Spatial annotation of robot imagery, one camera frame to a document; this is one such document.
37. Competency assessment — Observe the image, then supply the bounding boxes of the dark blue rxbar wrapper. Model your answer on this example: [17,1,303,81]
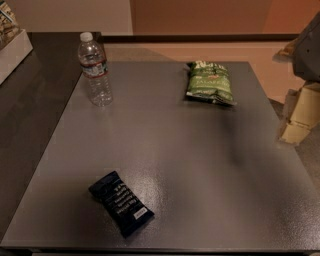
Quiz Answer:
[89,171,154,237]

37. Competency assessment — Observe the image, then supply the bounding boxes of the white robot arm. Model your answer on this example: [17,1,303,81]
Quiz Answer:
[279,13,320,144]

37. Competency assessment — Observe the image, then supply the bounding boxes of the green jalapeno chip bag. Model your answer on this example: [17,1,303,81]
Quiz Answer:
[186,60,236,106]

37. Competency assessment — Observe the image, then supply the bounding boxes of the white box with snacks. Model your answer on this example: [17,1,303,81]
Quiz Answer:
[0,0,33,84]

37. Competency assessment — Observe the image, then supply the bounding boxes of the clear plastic water bottle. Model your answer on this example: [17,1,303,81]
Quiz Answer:
[78,32,113,107]

